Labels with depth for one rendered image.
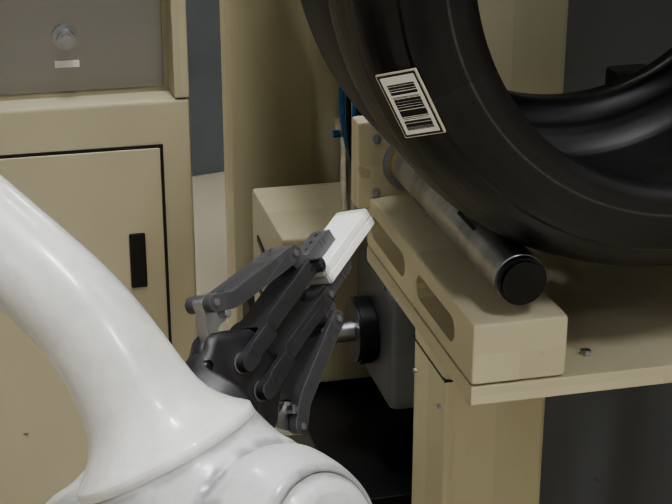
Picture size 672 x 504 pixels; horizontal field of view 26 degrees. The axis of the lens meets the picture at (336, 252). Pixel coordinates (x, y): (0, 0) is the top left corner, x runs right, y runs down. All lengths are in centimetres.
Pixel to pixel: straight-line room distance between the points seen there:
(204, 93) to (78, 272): 359
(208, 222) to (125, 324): 327
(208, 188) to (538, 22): 276
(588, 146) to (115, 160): 62
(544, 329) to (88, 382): 62
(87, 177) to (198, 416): 112
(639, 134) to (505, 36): 18
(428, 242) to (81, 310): 74
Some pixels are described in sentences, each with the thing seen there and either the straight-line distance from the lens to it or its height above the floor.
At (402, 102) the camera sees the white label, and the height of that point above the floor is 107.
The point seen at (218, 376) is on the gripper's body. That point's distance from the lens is 94.
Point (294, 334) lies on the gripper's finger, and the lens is 101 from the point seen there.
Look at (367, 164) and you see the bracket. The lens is 156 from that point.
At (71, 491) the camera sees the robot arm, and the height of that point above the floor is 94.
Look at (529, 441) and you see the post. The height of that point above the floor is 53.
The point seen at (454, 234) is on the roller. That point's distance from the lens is 136.
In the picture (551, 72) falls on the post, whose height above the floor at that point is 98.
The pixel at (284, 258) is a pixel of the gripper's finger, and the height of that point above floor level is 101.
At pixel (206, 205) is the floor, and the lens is 414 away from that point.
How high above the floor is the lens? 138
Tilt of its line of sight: 21 degrees down
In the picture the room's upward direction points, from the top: straight up
